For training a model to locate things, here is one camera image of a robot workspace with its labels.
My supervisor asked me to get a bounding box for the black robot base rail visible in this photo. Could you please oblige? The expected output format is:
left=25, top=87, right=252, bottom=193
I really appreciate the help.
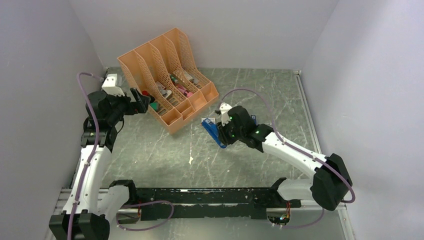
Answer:
left=111, top=180, right=301, bottom=221

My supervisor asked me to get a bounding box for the green round item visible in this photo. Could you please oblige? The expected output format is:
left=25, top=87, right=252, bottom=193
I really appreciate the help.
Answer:
left=149, top=102, right=160, bottom=112

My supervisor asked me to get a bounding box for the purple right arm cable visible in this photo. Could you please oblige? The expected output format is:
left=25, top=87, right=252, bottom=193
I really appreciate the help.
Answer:
left=221, top=88, right=356, bottom=204

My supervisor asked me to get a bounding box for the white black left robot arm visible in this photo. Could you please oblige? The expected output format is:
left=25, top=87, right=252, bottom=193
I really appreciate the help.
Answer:
left=49, top=88, right=151, bottom=240

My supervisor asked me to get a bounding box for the pink marker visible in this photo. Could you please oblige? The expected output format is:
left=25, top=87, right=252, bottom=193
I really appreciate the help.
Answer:
left=175, top=84, right=193, bottom=98

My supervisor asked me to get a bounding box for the grey white stapler remover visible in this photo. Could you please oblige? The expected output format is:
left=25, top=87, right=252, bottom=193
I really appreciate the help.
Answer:
left=155, top=81, right=172, bottom=99

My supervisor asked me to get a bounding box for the green capped marker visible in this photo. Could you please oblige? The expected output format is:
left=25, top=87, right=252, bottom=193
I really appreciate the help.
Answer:
left=170, top=74, right=179, bottom=84

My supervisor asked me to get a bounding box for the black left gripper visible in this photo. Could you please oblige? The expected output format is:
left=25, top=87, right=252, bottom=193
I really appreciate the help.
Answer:
left=104, top=87, right=150, bottom=125

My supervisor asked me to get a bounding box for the blue metal stapler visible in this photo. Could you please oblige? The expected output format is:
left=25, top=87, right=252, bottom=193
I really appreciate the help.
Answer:
left=202, top=119, right=262, bottom=150

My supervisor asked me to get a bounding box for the orange plastic file organizer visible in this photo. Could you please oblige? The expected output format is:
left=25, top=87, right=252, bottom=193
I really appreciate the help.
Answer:
left=117, top=28, right=219, bottom=134

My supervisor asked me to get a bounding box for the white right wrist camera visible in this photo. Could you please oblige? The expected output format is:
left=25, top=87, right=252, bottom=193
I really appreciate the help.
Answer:
left=219, top=102, right=233, bottom=126

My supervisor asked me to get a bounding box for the grey white item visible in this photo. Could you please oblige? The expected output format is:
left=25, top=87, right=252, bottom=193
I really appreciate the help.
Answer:
left=184, top=72, right=199, bottom=85

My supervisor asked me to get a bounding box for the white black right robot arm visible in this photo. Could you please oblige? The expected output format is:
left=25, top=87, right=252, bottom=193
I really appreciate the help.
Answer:
left=216, top=103, right=353, bottom=211

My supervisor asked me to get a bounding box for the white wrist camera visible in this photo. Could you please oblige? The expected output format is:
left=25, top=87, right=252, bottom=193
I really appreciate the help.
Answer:
left=219, top=102, right=233, bottom=126
left=101, top=73, right=125, bottom=97

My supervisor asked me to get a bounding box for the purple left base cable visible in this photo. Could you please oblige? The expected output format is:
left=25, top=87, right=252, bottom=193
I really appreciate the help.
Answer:
left=115, top=200, right=175, bottom=232

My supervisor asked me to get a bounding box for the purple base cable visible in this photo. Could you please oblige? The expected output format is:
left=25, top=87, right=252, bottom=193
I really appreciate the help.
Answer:
left=115, top=200, right=175, bottom=232
left=271, top=206, right=326, bottom=230

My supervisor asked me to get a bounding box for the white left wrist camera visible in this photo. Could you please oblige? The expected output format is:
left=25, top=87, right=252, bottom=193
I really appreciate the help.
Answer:
left=101, top=73, right=125, bottom=97

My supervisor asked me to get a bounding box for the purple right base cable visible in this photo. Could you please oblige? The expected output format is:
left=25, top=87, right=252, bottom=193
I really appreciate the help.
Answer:
left=271, top=206, right=326, bottom=230

